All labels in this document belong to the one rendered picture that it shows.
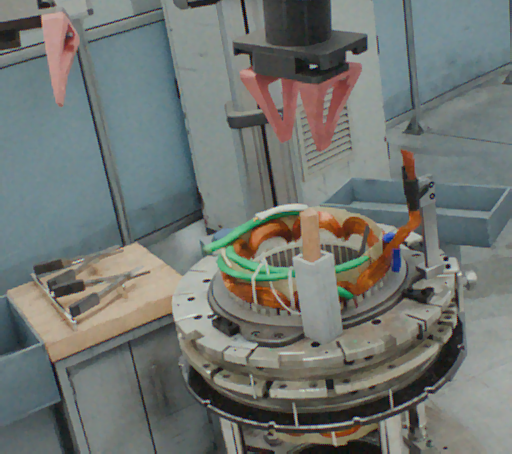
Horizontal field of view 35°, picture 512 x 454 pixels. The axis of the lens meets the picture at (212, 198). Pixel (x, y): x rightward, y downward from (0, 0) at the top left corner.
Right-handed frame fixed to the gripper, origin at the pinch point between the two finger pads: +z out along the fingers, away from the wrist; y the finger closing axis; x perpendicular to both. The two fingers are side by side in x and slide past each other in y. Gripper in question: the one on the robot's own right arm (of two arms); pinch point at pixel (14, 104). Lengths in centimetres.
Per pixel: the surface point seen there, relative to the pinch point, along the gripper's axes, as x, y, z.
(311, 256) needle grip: 6.7, 24.6, 18.0
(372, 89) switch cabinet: 277, 87, -64
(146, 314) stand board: 29.9, 5.0, 20.3
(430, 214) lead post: 15.2, 38.5, 15.4
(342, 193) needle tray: 54, 35, 7
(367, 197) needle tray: 56, 39, 8
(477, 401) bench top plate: 50, 48, 40
